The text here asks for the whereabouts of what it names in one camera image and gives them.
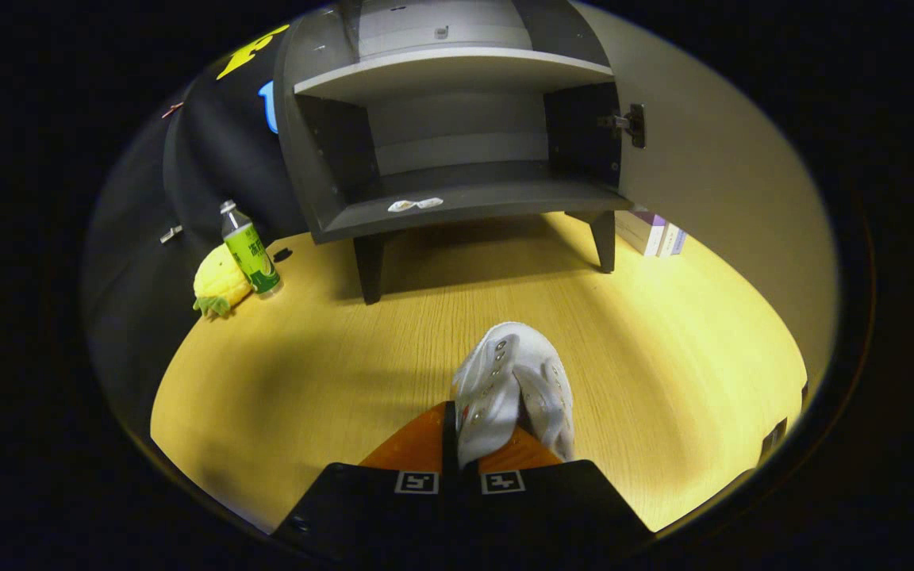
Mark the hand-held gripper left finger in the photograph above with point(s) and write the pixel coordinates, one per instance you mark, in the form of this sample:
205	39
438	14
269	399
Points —
378	507

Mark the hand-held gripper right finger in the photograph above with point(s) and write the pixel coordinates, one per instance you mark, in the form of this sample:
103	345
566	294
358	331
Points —
552	507

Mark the white shoe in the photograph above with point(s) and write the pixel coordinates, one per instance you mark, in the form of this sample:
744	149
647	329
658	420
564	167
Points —
497	381

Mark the grey shoe cabinet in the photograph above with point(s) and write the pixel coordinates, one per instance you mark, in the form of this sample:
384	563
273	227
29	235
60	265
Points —
457	198

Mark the yellow plush toy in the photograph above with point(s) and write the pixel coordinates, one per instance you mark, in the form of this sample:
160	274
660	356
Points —
219	281

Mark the green drink bottle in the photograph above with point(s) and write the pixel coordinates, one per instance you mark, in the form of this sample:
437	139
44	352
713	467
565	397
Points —
251	254

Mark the beige book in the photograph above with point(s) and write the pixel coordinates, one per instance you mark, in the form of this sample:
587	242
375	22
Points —
667	240

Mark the silver clothes peg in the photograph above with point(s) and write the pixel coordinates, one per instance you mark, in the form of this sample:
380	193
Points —
171	234

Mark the black backdrop cloth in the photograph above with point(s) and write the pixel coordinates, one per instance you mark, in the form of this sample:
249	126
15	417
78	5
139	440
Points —
203	159

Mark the copper clothes peg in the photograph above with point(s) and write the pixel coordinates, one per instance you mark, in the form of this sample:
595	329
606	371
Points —
172	109

